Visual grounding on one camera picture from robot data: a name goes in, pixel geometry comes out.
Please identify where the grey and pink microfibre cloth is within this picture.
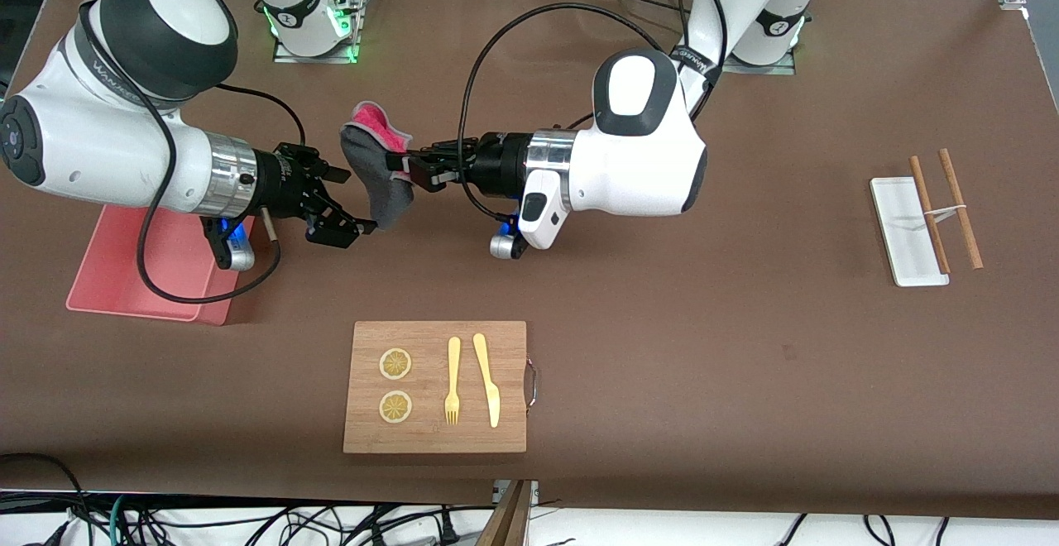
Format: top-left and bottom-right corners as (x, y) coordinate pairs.
(339, 101), (414, 232)

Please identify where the yellow plastic fork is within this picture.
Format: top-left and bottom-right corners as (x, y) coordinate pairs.
(444, 337), (462, 426)

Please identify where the pink plastic bin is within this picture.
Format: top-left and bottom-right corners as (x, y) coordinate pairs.
(66, 203), (257, 326)

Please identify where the yellow plastic knife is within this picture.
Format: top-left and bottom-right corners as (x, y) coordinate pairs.
(472, 333), (501, 429)

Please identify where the bamboo cutting board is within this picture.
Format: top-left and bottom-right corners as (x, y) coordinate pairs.
(343, 320), (529, 455)

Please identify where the white rectangular tray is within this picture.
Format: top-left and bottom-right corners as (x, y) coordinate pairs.
(870, 176), (951, 288)

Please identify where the bamboo stick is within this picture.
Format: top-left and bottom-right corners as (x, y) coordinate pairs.
(938, 148), (985, 271)
(909, 156), (951, 275)

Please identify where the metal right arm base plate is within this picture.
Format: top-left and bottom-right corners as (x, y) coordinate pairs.
(273, 0), (361, 65)

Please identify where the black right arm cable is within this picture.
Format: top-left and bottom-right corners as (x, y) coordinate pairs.
(76, 0), (309, 305)

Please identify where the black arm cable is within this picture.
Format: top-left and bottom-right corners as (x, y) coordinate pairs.
(458, 2), (729, 224)
(76, 0), (309, 305)

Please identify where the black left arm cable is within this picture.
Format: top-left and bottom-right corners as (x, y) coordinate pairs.
(458, 2), (729, 224)

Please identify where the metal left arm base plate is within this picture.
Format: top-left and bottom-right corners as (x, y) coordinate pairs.
(721, 48), (797, 75)

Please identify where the black looped floor cable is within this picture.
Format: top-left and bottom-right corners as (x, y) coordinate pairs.
(0, 453), (88, 546)

